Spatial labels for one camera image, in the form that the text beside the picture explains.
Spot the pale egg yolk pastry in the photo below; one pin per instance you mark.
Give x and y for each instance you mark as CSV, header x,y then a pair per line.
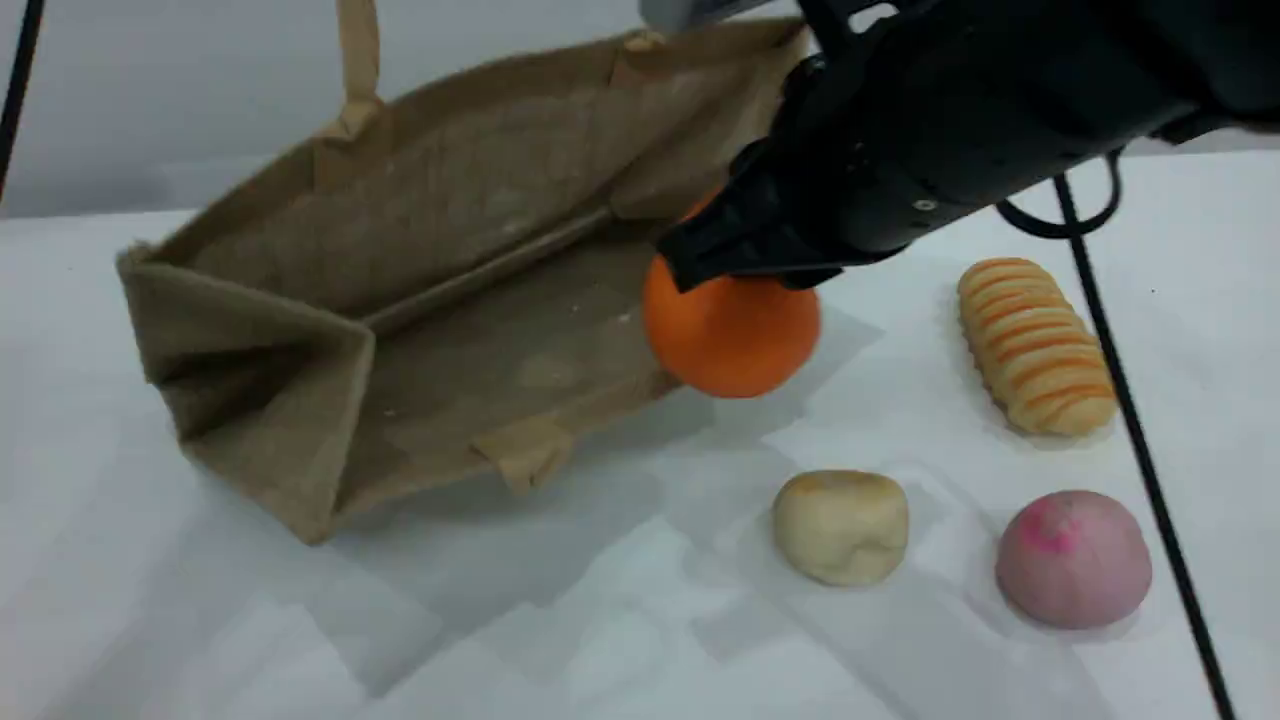
x,y
840,530

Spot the pink round bun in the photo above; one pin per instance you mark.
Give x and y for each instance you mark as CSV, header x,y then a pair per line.
x,y
1075,565

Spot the striped yellow bread loaf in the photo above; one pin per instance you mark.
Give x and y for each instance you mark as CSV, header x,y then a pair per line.
x,y
1040,350

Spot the orange toy fruit with stem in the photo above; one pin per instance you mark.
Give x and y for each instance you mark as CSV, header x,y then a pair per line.
x,y
730,340

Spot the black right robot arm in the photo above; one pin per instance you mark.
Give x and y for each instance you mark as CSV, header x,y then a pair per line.
x,y
1240,50

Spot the brown jute tote bag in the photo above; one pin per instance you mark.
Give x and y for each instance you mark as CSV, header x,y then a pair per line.
x,y
450,230

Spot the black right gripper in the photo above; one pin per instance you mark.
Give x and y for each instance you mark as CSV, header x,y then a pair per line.
x,y
980,110

